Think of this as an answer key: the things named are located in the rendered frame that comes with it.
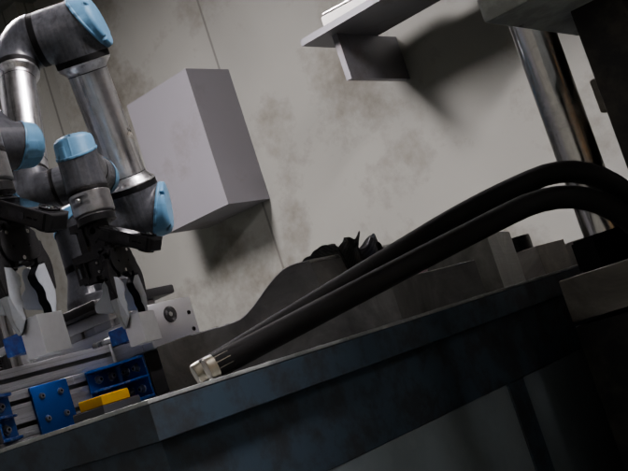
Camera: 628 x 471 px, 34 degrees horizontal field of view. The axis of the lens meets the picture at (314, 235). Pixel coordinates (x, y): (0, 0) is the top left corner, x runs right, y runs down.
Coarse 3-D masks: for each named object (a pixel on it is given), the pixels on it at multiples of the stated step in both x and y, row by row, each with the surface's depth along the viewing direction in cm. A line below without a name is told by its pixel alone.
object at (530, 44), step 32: (512, 32) 147; (544, 32) 144; (544, 64) 144; (544, 96) 144; (576, 96) 144; (576, 128) 143; (576, 160) 142; (608, 224) 141; (576, 256) 144; (608, 256) 139
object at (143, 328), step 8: (144, 312) 182; (152, 312) 185; (136, 320) 181; (144, 320) 182; (152, 320) 184; (120, 328) 183; (128, 328) 182; (136, 328) 181; (144, 328) 181; (152, 328) 183; (112, 336) 183; (120, 336) 183; (128, 336) 182; (136, 336) 181; (144, 336) 180; (152, 336) 182; (160, 336) 184; (96, 344) 187; (104, 344) 187; (112, 344) 184; (120, 344) 184; (136, 344) 181; (144, 344) 185
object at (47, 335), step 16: (32, 320) 138; (48, 320) 139; (16, 336) 140; (32, 336) 138; (48, 336) 138; (64, 336) 141; (0, 352) 144; (16, 352) 140; (32, 352) 138; (48, 352) 137
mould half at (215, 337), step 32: (288, 288) 160; (416, 288) 153; (448, 288) 160; (480, 288) 168; (256, 320) 164; (352, 320) 153; (384, 320) 150; (160, 352) 178; (192, 352) 174; (288, 352) 161; (192, 384) 174
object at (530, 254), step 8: (560, 240) 238; (536, 248) 228; (544, 248) 230; (552, 248) 234; (560, 248) 237; (520, 256) 230; (528, 256) 229; (536, 256) 228; (544, 256) 229; (552, 256) 232; (560, 256) 235; (568, 256) 239; (528, 264) 229; (536, 264) 228; (544, 264) 228; (552, 264) 231; (560, 264) 234; (568, 264) 237; (528, 272) 229; (536, 272) 228; (544, 272) 227
